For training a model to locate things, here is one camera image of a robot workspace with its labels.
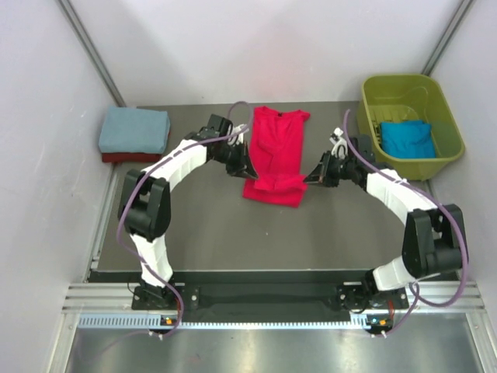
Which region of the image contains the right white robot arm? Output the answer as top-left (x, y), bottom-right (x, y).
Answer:
top-left (304, 129), bottom-right (469, 308)

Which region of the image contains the folded dark red t shirt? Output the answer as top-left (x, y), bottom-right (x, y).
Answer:
top-left (99, 132), bottom-right (169, 163)

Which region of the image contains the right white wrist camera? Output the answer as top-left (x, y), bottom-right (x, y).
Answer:
top-left (329, 127), bottom-right (348, 160)

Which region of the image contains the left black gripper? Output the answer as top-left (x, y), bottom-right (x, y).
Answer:
top-left (212, 140), bottom-right (258, 180)

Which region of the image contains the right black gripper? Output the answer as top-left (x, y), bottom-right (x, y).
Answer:
top-left (304, 150), bottom-right (356, 188)

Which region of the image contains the blue t shirt in bin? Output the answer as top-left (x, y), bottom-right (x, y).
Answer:
top-left (380, 120), bottom-right (436, 159)

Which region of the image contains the slotted grey cable duct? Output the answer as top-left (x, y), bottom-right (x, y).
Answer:
top-left (78, 314), bottom-right (391, 331)

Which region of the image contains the aluminium frame rail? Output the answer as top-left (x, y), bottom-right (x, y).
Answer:
top-left (63, 281), bottom-right (485, 314)

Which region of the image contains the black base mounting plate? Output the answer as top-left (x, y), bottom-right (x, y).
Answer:
top-left (130, 282), bottom-right (408, 312)

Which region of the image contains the green plastic bin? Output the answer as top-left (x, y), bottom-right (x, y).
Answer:
top-left (356, 74), bottom-right (465, 181)

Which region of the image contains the folded light blue t shirt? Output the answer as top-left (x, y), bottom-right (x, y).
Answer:
top-left (99, 106), bottom-right (171, 155)

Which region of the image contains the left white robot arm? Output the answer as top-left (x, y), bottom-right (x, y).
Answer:
top-left (117, 114), bottom-right (258, 310)

